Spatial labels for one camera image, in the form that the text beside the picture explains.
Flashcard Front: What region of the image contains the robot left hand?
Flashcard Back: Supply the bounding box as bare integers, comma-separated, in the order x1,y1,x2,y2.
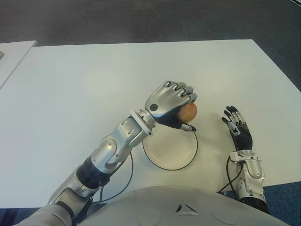
144,81,198,132

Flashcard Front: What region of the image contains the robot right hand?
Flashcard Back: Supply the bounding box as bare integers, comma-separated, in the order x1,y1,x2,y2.
221,105,254,153

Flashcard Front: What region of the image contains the red yellow apple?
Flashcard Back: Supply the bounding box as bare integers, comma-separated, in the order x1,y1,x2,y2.
176,101,198,125

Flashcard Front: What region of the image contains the white plate black rim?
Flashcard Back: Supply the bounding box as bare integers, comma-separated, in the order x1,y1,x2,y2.
142,128,198,170

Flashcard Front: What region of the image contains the grey robot torso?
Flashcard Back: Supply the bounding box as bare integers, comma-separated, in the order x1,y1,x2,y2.
72,185,285,226

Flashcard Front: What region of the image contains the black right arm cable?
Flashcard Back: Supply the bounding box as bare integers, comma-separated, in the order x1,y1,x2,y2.
217,156,243,194

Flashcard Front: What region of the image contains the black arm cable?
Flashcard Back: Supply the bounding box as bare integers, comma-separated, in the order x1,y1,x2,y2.
90,152,134,205
217,156,243,194

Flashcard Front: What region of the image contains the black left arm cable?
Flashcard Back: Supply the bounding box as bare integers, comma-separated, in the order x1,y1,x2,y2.
90,152,134,205

